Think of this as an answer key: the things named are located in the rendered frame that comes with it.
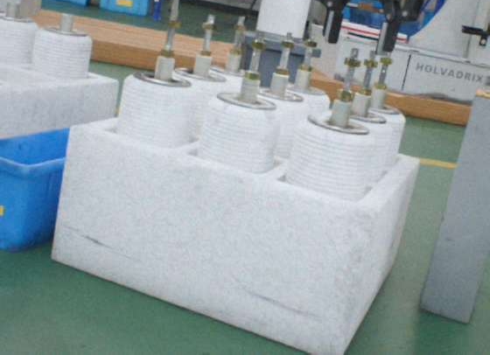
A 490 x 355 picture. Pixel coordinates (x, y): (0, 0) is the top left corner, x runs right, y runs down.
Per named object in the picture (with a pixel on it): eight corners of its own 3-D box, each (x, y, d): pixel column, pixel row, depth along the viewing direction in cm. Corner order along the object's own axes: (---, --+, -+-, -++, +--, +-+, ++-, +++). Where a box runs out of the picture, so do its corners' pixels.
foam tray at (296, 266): (181, 198, 129) (199, 100, 125) (394, 263, 117) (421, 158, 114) (49, 260, 92) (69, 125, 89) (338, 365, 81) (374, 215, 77)
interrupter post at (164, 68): (158, 80, 94) (163, 55, 93) (174, 84, 93) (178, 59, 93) (149, 80, 92) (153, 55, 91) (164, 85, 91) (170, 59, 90)
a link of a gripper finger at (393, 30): (388, 5, 80) (378, 49, 81) (413, 10, 78) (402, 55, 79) (394, 6, 81) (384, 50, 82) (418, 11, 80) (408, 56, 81)
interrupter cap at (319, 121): (362, 141, 81) (364, 135, 81) (298, 124, 83) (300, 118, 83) (373, 132, 88) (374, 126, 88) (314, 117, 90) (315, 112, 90)
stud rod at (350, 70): (339, 109, 86) (353, 46, 84) (346, 111, 85) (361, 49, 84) (335, 109, 85) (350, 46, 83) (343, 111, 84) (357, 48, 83)
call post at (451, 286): (423, 292, 108) (477, 90, 102) (471, 307, 106) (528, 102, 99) (417, 309, 101) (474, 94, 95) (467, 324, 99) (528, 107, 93)
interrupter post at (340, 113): (345, 132, 84) (351, 105, 83) (325, 127, 85) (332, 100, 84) (348, 129, 86) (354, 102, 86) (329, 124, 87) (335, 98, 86)
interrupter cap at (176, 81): (152, 75, 97) (153, 70, 97) (201, 88, 95) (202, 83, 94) (121, 77, 90) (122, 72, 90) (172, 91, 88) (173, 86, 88)
